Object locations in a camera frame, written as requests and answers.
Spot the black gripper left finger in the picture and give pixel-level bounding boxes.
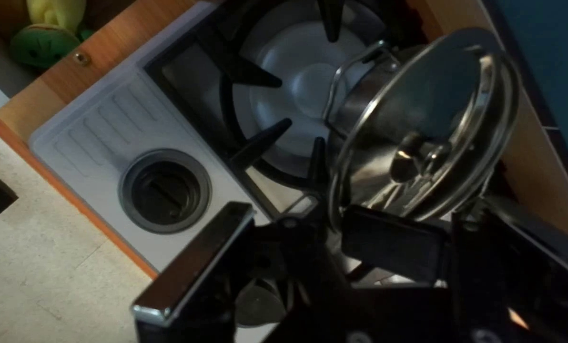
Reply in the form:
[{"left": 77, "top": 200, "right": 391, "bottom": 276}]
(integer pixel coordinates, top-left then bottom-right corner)
[{"left": 130, "top": 200, "right": 256, "bottom": 329}]

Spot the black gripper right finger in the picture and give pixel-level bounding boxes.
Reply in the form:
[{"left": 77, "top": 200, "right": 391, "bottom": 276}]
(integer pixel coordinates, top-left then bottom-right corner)
[{"left": 452, "top": 202, "right": 540, "bottom": 343}]

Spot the black stove grate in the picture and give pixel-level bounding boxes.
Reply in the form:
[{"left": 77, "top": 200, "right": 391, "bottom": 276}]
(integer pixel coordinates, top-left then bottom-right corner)
[{"left": 146, "top": 0, "right": 426, "bottom": 211}]

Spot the green toy vegetable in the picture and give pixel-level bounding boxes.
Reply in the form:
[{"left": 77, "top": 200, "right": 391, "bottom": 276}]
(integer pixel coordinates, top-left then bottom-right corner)
[{"left": 8, "top": 23, "right": 83, "bottom": 70}]

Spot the wooden toy kitchen unit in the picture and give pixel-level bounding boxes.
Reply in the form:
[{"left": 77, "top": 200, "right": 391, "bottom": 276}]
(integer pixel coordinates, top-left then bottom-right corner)
[{"left": 0, "top": 0, "right": 568, "bottom": 282}]

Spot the white stove panel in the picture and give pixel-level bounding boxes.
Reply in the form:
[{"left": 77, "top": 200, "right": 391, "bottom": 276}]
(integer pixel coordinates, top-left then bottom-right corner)
[{"left": 29, "top": 0, "right": 338, "bottom": 274}]

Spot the silver pot with loop handles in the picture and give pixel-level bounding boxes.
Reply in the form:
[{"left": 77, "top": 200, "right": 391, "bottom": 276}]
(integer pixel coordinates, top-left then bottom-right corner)
[{"left": 321, "top": 38, "right": 439, "bottom": 139}]

